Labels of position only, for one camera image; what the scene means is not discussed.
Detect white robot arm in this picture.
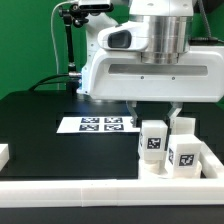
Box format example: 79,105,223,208
78,0,224,125

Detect white tag base sheet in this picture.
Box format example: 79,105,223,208
57,116,140,134

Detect white L-shaped obstacle frame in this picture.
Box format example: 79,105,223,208
0,146,224,208

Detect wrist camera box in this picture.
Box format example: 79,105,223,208
98,21,149,52

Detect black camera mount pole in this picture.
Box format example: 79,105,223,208
59,4,88,89

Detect black cables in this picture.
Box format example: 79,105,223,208
28,0,83,92

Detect white block at left edge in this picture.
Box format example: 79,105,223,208
0,144,9,171

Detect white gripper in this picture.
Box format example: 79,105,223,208
85,46,224,129

